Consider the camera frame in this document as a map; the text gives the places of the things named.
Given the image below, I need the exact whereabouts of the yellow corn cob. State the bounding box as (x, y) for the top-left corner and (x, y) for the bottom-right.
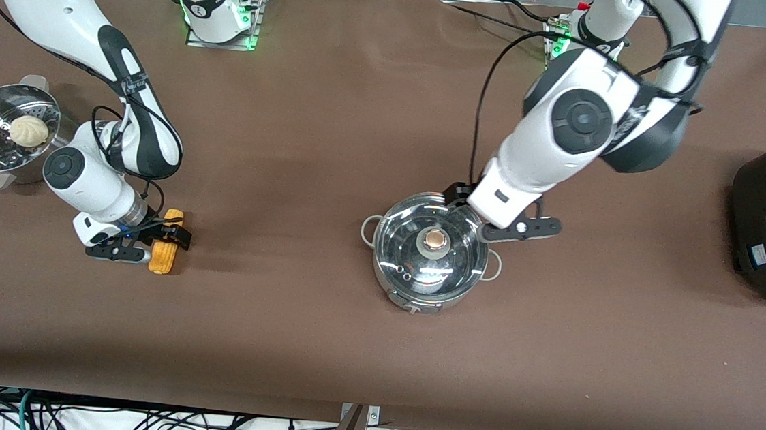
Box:
(147, 206), (187, 277)

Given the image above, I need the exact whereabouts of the glass pot lid with knob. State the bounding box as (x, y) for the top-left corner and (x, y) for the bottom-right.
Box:
(371, 187), (495, 301)

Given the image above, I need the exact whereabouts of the steel steamer pot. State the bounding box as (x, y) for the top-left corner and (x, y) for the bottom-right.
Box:
(0, 72), (87, 198)

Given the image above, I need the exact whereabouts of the white steamed bun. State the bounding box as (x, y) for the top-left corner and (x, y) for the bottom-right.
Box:
(7, 113), (51, 151)

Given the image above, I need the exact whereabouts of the brown table cover sheet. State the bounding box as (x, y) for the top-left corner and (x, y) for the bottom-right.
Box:
(0, 0), (766, 430)

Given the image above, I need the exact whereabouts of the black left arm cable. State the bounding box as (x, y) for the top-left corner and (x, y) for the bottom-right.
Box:
(467, 0), (716, 208)

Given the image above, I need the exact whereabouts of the steel pot with handles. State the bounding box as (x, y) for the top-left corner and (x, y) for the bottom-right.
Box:
(354, 186), (509, 321)

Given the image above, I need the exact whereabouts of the black cable across table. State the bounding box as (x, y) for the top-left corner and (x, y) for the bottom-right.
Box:
(437, 0), (578, 48)

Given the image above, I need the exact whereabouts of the green cable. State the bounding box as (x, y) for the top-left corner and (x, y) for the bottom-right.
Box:
(14, 388), (36, 430)

